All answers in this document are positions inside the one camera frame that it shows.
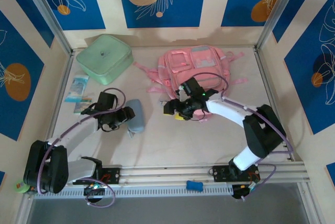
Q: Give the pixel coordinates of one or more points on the grey pencil case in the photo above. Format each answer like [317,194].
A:
[137,119]

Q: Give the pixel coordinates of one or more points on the small card pack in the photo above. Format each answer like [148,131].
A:
[81,106]

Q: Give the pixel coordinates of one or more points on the pink student backpack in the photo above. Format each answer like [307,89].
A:
[178,74]

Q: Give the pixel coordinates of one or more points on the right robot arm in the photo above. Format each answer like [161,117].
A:
[227,109]

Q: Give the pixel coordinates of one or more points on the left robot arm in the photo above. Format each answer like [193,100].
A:
[47,166]

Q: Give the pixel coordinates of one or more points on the blue tissue pack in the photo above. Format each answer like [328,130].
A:
[77,88]

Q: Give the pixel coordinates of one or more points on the mint green zipper pouch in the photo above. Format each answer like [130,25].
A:
[104,56]

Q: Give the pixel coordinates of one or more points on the small blue sponge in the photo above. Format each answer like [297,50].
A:
[194,185]

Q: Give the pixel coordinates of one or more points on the black controller board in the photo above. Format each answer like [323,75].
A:
[90,191]
[239,191]

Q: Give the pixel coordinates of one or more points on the green tape roll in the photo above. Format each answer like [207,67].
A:
[19,187]

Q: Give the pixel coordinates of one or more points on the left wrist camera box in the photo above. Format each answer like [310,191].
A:
[107,100]

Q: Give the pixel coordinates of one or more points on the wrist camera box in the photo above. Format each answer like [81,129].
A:
[192,85]
[107,100]

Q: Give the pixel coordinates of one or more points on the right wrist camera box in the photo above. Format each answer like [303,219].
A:
[192,85]

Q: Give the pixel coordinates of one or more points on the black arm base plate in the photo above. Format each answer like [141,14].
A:
[221,173]
[112,175]

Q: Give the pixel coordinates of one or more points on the aluminium table edge rail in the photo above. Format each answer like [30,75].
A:
[167,173]

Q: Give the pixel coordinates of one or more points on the aluminium frame post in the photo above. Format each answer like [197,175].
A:
[44,6]
[281,6]

